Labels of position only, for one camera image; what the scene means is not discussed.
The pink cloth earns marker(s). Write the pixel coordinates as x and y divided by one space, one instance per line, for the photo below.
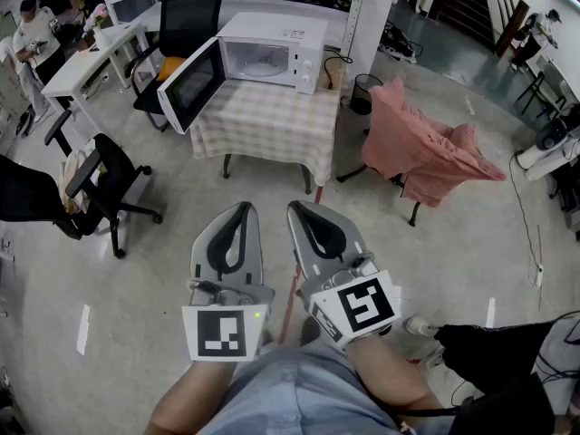
417 147

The black stool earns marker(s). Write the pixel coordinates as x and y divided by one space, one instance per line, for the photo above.
541 89

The brown wooden post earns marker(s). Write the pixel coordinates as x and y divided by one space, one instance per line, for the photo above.
512 27

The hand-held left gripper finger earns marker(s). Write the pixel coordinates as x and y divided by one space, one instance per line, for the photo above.
254 261
204 256

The white power strip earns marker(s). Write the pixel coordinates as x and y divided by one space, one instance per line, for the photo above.
538 276

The beige cloth bag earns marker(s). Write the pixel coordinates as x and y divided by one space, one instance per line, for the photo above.
74 170

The white microwave oven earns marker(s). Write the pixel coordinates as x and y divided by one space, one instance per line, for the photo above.
272 27

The grey and white fan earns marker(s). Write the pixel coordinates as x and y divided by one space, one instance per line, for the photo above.
550 136

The white desk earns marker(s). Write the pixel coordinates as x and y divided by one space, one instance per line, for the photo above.
90 64

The black mesh office chair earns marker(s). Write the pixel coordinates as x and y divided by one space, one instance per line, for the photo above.
190 21

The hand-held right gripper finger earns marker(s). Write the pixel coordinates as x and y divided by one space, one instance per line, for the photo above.
340 234
301 252

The dark staircase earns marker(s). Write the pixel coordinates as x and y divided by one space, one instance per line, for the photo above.
462 2

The person's left forearm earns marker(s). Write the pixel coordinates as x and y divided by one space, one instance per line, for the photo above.
190 397

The orange seat cushion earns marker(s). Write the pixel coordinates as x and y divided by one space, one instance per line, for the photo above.
171 68

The person's white shoe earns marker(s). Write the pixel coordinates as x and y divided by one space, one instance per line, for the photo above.
420 326

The white microwave door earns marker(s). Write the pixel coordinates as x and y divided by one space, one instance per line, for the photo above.
192 84

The black armrest office chair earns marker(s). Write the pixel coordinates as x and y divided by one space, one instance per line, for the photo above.
27 193

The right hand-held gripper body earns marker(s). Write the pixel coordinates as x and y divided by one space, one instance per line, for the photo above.
362 311

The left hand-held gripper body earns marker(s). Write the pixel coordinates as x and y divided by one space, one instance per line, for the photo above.
222 333

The pink flowers in white vase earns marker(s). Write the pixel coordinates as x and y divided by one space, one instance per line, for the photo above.
100 34

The person's light blue shirt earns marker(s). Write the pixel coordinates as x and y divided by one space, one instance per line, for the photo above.
290 397

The person's right forearm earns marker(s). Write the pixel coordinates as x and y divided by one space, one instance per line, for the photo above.
385 374

